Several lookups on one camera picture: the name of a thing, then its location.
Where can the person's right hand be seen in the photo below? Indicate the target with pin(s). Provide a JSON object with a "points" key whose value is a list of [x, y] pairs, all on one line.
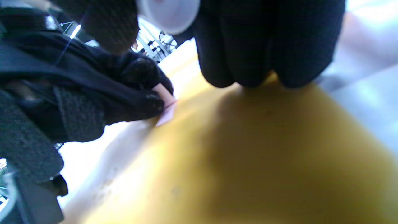
{"points": [[264, 40]]}

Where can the person's left hand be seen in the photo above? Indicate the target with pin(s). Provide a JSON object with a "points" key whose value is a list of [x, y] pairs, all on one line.
{"points": [[93, 87]]}

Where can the pink sticky note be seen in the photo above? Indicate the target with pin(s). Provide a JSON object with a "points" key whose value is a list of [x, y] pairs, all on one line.
{"points": [[168, 109]]}

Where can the orange glue stick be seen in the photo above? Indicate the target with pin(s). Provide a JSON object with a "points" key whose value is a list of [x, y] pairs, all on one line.
{"points": [[168, 14]]}

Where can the yellow L-shaped folder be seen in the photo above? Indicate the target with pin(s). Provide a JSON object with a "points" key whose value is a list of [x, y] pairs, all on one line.
{"points": [[248, 155]]}

